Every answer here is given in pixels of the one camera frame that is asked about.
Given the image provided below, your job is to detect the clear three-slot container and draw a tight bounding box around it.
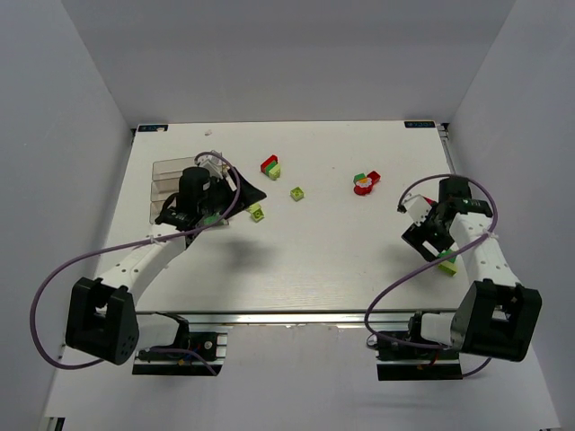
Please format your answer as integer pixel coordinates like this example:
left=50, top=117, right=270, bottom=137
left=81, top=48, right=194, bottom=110
left=149, top=156, right=229, bottom=224

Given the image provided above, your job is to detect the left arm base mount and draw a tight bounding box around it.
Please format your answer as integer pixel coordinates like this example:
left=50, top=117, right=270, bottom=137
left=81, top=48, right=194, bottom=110
left=132, top=313, right=228, bottom=376

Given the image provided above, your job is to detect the green lego on flower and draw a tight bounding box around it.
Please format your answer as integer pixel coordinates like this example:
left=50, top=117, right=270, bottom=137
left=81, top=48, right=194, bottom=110
left=353, top=173, right=366, bottom=183

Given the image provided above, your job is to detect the red green yellow lego stack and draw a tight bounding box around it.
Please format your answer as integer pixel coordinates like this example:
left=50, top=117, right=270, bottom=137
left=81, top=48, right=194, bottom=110
left=260, top=154, right=281, bottom=180

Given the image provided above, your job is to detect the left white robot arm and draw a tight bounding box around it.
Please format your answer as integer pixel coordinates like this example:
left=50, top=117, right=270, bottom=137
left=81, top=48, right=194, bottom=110
left=65, top=166, right=267, bottom=365

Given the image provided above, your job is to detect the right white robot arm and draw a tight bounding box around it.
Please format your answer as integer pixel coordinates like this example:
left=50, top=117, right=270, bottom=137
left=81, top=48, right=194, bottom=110
left=398, top=175, right=543, bottom=362

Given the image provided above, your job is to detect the right blue corner label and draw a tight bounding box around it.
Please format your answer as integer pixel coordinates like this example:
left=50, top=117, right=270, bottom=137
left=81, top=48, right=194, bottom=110
left=403, top=120, right=436, bottom=128

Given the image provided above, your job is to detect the blue corner label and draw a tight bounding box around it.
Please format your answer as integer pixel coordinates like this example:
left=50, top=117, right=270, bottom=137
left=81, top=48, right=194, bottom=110
left=403, top=120, right=436, bottom=128
left=137, top=124, right=168, bottom=133

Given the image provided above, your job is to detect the green and lime lego stack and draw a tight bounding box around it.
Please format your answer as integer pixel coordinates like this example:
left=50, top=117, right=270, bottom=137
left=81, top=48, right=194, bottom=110
left=438, top=249, right=457, bottom=277

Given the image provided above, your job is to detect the aluminium table frame rail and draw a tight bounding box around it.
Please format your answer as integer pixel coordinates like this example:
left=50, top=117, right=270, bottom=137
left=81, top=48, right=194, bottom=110
left=134, top=308, right=459, bottom=329

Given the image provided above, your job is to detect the lime square lego brick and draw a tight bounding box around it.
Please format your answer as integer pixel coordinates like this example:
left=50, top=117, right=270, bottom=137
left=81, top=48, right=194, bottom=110
left=290, top=187, right=305, bottom=201

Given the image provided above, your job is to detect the red flower lego piece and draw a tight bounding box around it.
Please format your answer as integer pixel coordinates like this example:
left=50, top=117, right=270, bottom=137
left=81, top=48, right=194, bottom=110
left=353, top=171, right=381, bottom=196

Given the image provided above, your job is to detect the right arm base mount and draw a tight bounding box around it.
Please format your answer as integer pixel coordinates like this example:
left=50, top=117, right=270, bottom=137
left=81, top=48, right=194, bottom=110
left=366, top=335, right=463, bottom=382

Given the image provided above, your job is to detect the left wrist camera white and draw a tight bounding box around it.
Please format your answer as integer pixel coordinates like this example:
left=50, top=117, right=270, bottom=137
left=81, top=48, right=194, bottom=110
left=194, top=151, right=226, bottom=179

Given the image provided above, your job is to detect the left blue corner label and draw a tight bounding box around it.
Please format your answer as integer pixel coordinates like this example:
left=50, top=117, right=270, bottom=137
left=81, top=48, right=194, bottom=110
left=137, top=124, right=168, bottom=133

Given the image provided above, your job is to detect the lime lego brick lower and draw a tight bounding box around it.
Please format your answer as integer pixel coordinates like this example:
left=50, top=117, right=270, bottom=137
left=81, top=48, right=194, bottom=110
left=249, top=204, right=265, bottom=223

